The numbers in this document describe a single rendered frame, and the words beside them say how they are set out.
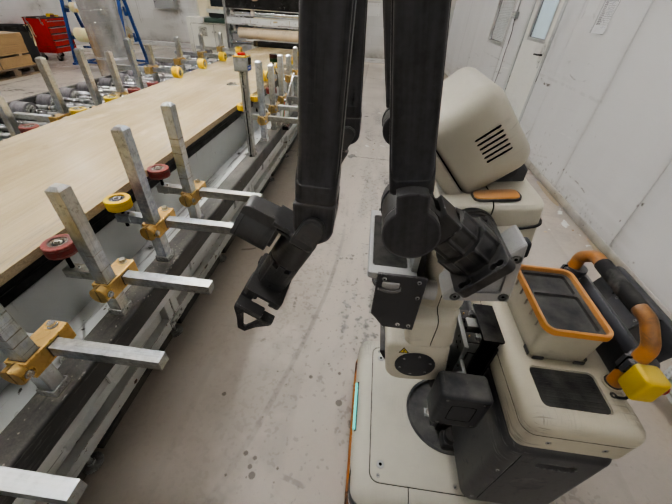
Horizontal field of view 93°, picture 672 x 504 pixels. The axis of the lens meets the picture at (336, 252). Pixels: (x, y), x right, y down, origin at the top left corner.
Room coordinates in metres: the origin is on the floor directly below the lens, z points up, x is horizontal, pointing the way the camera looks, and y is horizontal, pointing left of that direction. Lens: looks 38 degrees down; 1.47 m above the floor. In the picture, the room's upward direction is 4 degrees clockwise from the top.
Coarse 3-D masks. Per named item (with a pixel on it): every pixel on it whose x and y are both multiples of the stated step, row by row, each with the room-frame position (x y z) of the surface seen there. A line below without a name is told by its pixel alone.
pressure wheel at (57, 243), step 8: (48, 240) 0.68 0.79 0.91; (56, 240) 0.67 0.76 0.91; (64, 240) 0.69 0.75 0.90; (40, 248) 0.64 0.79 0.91; (48, 248) 0.64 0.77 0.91; (56, 248) 0.65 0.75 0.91; (64, 248) 0.65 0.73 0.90; (72, 248) 0.67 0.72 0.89; (48, 256) 0.64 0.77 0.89; (56, 256) 0.64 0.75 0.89; (64, 256) 0.65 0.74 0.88; (72, 264) 0.67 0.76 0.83
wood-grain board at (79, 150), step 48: (144, 96) 2.21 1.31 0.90; (192, 96) 2.30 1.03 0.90; (240, 96) 2.38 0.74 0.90; (0, 144) 1.30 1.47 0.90; (48, 144) 1.34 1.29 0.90; (96, 144) 1.38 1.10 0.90; (144, 144) 1.41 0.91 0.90; (0, 192) 0.92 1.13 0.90; (96, 192) 0.96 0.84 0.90; (0, 240) 0.67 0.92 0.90
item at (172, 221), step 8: (120, 216) 0.91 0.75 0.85; (128, 216) 0.91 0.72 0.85; (136, 216) 0.91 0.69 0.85; (168, 224) 0.90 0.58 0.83; (176, 224) 0.90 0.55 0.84; (184, 224) 0.89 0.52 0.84; (192, 224) 0.89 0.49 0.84; (200, 224) 0.89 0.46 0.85; (208, 224) 0.89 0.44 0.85; (216, 224) 0.89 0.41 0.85; (224, 224) 0.90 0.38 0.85; (232, 224) 0.90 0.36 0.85; (216, 232) 0.89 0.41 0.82; (224, 232) 0.88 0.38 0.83
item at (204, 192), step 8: (160, 184) 1.17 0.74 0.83; (168, 184) 1.17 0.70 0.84; (160, 192) 1.16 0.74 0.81; (168, 192) 1.15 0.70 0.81; (176, 192) 1.15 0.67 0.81; (200, 192) 1.15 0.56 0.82; (208, 192) 1.14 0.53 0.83; (216, 192) 1.14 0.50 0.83; (224, 192) 1.15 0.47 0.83; (232, 192) 1.15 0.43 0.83; (240, 192) 1.15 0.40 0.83; (248, 192) 1.16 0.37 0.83; (240, 200) 1.14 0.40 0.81
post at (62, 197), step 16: (48, 192) 0.61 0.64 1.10; (64, 192) 0.62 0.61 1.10; (64, 208) 0.61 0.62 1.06; (80, 208) 0.64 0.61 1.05; (64, 224) 0.61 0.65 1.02; (80, 224) 0.62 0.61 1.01; (80, 240) 0.61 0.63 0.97; (96, 240) 0.64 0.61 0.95; (96, 256) 0.62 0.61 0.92; (96, 272) 0.61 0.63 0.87; (112, 272) 0.64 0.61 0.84; (112, 304) 0.61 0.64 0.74
